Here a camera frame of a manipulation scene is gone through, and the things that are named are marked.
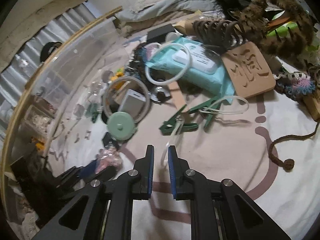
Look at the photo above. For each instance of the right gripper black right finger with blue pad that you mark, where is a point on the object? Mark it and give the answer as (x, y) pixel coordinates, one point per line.
(188, 184)

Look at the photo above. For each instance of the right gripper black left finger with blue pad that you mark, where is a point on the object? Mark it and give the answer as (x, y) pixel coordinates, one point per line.
(135, 184)

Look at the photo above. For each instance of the green plastic clothes peg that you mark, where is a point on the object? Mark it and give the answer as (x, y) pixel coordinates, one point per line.
(177, 124)

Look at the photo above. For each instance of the white translucent cable tie loop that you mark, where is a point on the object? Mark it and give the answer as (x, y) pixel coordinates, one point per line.
(188, 118)

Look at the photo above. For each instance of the wooden carved character block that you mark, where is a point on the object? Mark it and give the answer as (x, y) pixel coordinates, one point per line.
(248, 70)

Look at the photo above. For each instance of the pink bead bag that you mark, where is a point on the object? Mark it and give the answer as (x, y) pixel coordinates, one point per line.
(108, 157)

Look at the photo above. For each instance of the mint green round tape measure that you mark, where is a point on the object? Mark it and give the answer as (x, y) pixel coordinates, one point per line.
(121, 126)

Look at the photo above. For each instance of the white charger cube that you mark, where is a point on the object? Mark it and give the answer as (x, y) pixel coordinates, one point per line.
(132, 103)

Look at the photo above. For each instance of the wooden flat stick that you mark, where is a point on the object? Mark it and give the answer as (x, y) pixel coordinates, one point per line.
(177, 96)

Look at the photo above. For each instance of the yellow small toy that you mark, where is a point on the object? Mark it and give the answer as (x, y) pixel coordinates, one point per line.
(119, 73)

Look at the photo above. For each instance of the teal wet wipes pack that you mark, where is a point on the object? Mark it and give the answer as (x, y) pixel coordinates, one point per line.
(187, 60)

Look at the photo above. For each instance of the clear plastic storage bin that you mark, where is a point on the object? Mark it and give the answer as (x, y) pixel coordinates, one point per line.
(67, 68)

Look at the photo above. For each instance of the multicolour crochet piece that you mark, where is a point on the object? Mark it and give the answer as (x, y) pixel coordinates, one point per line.
(294, 85)

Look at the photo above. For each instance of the black small box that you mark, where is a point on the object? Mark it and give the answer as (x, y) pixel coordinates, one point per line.
(158, 35)

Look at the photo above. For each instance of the dark brown claw hair clip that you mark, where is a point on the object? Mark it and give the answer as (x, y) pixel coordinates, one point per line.
(223, 33)

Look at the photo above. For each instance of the grey curtain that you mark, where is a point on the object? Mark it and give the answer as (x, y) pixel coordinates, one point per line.
(27, 60)

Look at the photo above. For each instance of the black cap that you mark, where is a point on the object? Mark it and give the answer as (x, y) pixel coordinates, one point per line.
(48, 49)

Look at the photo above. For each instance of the grey quilted blanket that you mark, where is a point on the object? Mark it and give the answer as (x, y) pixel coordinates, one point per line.
(165, 6)

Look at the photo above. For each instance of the green white snack bag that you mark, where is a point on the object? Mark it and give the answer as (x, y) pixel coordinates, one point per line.
(280, 24)

